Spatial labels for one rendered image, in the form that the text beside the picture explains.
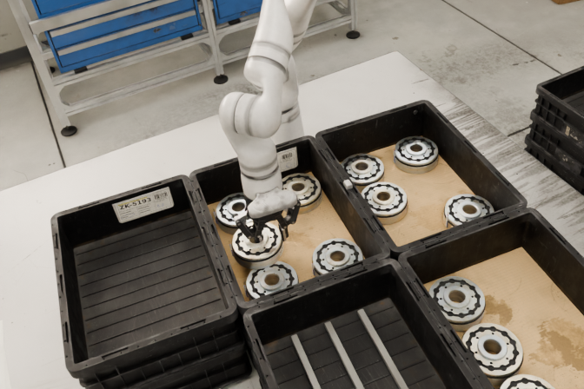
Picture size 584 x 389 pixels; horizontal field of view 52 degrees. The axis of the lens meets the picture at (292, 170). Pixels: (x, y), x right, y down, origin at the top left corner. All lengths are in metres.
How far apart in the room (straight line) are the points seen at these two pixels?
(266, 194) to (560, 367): 0.59
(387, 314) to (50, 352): 0.72
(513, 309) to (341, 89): 0.98
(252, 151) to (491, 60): 2.49
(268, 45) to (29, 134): 2.43
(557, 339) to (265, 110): 0.65
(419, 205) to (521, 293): 0.29
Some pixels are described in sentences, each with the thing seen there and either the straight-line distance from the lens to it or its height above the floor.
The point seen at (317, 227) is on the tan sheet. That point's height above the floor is 0.83.
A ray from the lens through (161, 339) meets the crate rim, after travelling 1.09.
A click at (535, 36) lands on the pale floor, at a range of 3.68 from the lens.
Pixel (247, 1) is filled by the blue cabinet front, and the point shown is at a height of 0.40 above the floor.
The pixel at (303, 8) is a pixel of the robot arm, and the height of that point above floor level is 1.25.
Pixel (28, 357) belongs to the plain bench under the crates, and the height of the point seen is 0.70.
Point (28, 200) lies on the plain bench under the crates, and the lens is 1.81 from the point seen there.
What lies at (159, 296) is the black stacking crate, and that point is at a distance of 1.27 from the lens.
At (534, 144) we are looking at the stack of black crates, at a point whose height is 0.37.
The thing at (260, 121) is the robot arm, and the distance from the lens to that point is 0.99.
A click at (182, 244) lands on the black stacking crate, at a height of 0.83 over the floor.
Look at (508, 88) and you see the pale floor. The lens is 3.22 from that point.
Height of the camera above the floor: 1.81
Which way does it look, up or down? 42 degrees down
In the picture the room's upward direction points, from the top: 7 degrees counter-clockwise
